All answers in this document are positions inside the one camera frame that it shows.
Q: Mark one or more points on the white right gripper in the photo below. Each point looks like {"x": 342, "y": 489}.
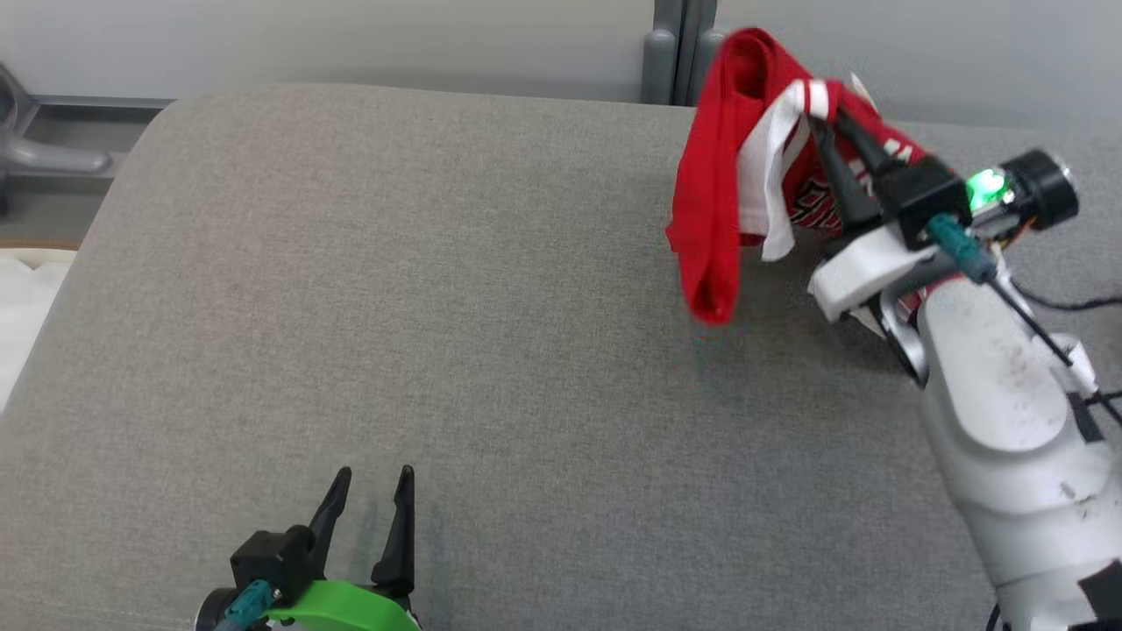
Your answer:
{"x": 863, "y": 272}

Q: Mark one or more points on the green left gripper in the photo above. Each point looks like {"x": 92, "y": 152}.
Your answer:
{"x": 351, "y": 609}

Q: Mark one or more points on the red shorts with white stripe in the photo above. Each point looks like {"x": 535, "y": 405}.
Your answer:
{"x": 710, "y": 175}

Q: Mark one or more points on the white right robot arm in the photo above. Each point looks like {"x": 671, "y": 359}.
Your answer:
{"x": 1017, "y": 438}

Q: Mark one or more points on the white bedding with brown edge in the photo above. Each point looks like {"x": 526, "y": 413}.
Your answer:
{"x": 26, "y": 315}

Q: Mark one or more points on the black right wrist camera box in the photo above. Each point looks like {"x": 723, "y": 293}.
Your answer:
{"x": 920, "y": 197}

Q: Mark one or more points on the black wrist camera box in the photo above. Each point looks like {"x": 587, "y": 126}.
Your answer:
{"x": 272, "y": 556}
{"x": 920, "y": 197}

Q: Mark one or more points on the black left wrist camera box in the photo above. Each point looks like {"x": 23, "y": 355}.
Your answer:
{"x": 272, "y": 556}

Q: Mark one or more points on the grey double partition post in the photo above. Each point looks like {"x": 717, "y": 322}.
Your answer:
{"x": 679, "y": 44}

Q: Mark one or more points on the grey baseboard rail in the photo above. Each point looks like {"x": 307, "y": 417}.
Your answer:
{"x": 105, "y": 109}

